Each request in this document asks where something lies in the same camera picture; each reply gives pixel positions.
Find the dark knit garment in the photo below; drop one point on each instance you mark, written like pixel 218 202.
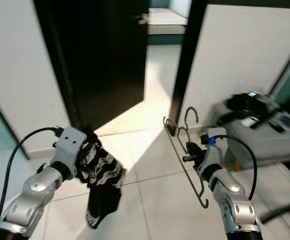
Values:
pixel 100 200

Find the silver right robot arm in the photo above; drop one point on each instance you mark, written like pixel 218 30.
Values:
pixel 234 210

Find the dark wooden door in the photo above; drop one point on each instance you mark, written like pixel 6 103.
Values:
pixel 100 60

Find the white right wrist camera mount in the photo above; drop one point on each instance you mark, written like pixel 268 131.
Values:
pixel 210 160

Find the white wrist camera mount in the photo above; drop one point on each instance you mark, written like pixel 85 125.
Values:
pixel 71 147
pixel 210 160

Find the dark door frame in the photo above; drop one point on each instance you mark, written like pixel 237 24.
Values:
pixel 187 60

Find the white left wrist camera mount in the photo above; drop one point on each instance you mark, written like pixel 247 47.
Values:
pixel 71 147

